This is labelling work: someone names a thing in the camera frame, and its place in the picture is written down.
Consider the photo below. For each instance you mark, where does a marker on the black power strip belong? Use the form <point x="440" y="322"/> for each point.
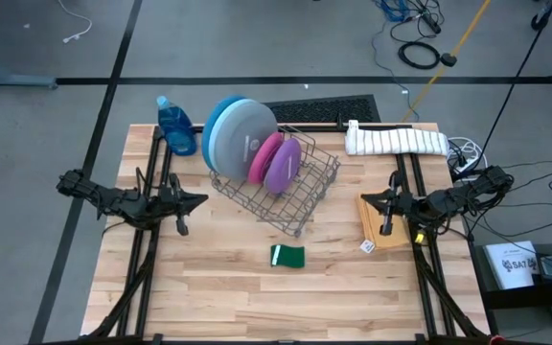
<point x="431" y="23"/>

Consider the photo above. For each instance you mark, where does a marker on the black storage box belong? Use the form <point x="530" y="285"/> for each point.
<point x="520" y="299"/>

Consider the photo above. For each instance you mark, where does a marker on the white paper tag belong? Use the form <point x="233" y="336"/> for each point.
<point x="367" y="246"/>

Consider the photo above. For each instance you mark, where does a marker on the small purple plate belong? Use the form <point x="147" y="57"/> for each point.
<point x="283" y="165"/>

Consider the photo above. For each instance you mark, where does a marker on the blue dish soap bottle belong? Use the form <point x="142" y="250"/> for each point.
<point x="177" y="131"/>

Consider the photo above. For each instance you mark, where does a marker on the black caster wheel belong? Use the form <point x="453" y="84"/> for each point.
<point x="538" y="21"/>

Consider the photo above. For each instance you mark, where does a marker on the black floor vent grate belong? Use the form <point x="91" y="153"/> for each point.
<point x="324" y="110"/>

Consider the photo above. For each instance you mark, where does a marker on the white striped towel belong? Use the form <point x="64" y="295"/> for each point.
<point x="391" y="142"/>

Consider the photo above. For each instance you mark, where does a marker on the white printed booklet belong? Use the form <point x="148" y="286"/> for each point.
<point x="511" y="263"/>

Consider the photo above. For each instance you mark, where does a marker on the green sponge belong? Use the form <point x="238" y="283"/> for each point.
<point x="290" y="256"/>

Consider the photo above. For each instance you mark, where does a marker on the folded orange cloth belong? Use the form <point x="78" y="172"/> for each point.
<point x="372" y="225"/>

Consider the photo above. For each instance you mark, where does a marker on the small pink plate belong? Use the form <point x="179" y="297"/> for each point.
<point x="262" y="160"/>

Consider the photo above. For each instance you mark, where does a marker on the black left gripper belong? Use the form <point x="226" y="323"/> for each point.
<point x="170" y="206"/>

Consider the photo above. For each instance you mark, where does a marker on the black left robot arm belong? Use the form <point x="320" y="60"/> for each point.
<point x="113" y="201"/>

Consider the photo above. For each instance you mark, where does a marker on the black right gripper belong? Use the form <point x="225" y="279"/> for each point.
<point x="410" y="208"/>

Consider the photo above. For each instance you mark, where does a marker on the grey metal table base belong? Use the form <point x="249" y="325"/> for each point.
<point x="17" y="82"/>

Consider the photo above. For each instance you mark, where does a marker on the red plastic cap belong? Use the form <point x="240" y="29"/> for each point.
<point x="496" y="339"/>

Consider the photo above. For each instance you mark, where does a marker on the large grey plate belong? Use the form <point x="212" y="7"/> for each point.
<point x="242" y="139"/>

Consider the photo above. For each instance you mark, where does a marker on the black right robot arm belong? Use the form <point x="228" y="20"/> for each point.
<point x="472" y="191"/>

